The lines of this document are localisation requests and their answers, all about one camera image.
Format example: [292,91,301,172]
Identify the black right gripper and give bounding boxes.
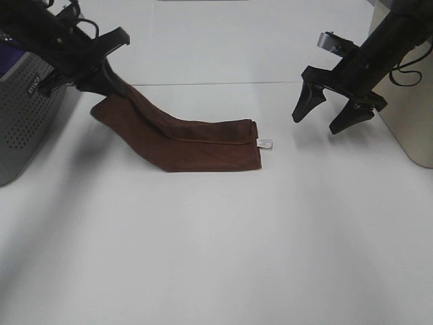
[292,66,386,135]

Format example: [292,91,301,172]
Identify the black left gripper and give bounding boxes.
[39,27,130,98]

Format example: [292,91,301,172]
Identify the brown towel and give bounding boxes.
[91,86,262,173]

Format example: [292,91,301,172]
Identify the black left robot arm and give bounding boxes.
[1,1,130,97]

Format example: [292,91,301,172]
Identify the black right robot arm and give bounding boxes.
[292,1,432,134]

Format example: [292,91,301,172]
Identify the beige storage bin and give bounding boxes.
[365,0,433,169]

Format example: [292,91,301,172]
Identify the grey perforated laundry basket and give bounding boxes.
[1,52,66,186]

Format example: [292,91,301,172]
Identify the purple towel in basket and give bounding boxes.
[0,32,26,77]

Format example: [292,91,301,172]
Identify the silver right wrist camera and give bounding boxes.
[317,32,359,58]

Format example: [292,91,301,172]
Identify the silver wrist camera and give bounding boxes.
[317,32,359,58]
[56,0,83,24]

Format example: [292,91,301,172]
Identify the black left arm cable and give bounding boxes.
[72,15,101,38]

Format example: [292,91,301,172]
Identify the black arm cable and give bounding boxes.
[72,15,101,38]
[388,47,433,89]

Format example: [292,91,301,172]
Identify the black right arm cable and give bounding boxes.
[388,47,433,89]

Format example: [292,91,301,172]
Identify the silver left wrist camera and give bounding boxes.
[56,0,83,24]

